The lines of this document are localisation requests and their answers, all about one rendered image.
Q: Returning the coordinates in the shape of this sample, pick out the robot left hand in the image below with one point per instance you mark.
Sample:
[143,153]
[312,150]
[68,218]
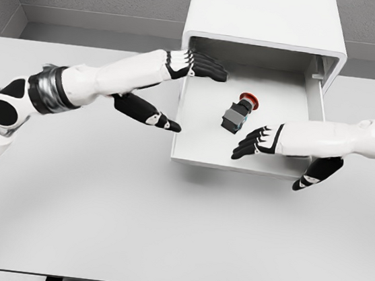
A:
[141,71]

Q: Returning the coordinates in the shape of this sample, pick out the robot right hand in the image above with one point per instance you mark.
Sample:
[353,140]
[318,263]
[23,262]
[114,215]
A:
[309,141]

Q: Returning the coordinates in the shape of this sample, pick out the red-capped black load switch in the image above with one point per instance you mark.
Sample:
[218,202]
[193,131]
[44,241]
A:
[236,117]

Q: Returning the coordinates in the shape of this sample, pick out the white cabinet drawer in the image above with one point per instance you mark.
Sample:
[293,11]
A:
[204,139]

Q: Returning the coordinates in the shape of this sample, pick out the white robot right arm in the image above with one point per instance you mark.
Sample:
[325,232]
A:
[370,141]

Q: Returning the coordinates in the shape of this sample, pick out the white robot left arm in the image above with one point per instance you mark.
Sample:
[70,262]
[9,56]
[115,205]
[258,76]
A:
[78,84]

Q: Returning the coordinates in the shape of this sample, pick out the white tabletop storage cabinet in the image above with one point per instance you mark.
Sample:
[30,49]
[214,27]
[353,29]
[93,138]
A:
[266,17]

